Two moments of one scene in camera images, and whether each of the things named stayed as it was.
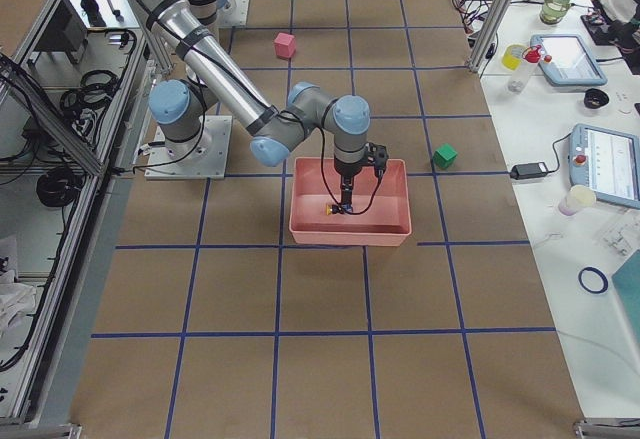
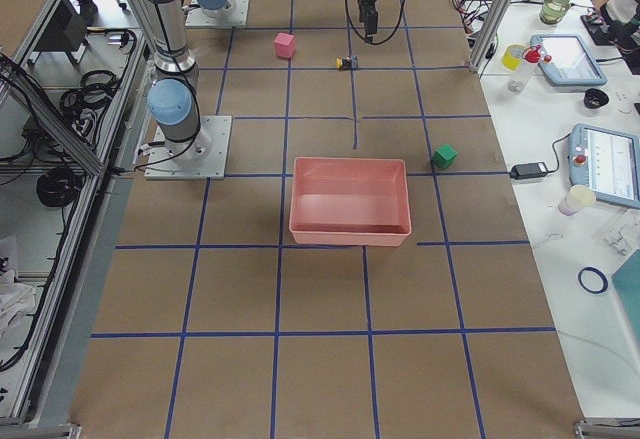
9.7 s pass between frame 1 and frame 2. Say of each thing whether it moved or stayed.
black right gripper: moved
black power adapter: stayed
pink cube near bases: stayed
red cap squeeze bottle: stayed
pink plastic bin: stayed
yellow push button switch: moved
